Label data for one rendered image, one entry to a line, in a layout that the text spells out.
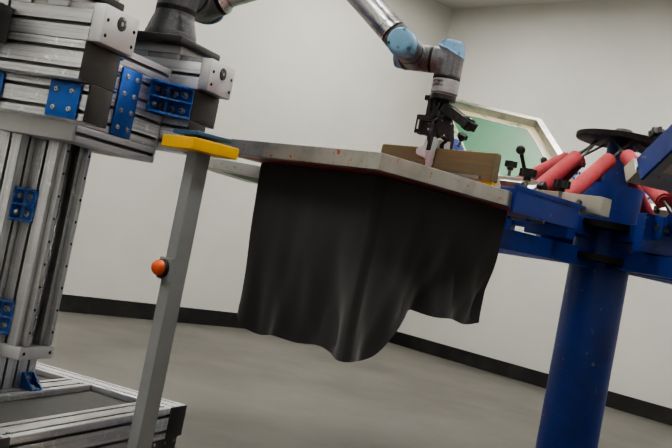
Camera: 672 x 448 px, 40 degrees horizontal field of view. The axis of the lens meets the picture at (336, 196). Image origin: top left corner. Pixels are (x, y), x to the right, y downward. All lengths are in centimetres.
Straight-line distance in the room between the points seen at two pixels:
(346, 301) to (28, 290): 86
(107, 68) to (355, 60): 545
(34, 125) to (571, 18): 583
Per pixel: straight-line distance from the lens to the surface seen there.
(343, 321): 212
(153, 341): 219
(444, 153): 254
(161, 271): 215
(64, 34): 226
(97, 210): 629
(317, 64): 734
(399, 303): 220
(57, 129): 238
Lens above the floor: 79
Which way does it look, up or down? 3 degrees up
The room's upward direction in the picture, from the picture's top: 11 degrees clockwise
